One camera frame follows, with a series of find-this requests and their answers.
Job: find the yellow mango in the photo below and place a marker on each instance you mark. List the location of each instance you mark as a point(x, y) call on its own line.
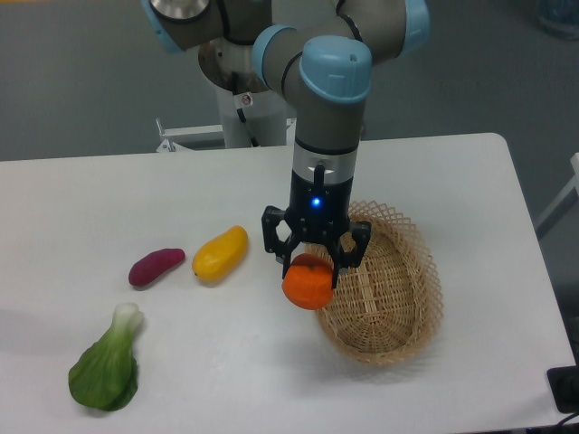
point(221, 255)

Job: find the white metal frame right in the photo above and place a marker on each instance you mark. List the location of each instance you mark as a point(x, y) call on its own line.
point(560, 205)

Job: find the green bok choy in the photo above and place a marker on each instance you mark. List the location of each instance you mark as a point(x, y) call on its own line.
point(106, 375)

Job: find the purple sweet potato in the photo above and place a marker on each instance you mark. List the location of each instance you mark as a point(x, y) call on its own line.
point(154, 265)

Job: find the woven wicker basket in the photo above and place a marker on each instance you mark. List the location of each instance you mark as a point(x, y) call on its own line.
point(389, 308)

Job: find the orange fruit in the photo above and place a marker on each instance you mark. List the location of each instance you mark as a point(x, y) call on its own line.
point(308, 282)

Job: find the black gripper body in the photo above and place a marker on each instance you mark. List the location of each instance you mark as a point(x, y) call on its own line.
point(318, 214)

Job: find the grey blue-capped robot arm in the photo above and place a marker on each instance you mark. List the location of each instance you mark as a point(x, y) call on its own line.
point(324, 73)

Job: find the blue translucent container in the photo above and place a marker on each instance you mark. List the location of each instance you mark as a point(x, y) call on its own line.
point(558, 18)

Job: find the black device at table edge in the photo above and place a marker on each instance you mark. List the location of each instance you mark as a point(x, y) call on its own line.
point(563, 382)

